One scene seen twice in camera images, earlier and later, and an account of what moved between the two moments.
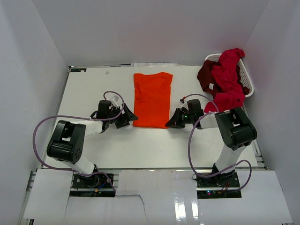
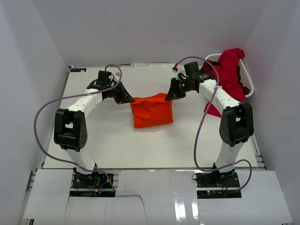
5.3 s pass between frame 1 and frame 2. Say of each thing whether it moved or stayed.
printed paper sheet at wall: stayed
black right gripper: moved
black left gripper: moved
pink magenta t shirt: stayed
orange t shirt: moved
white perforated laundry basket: stayed
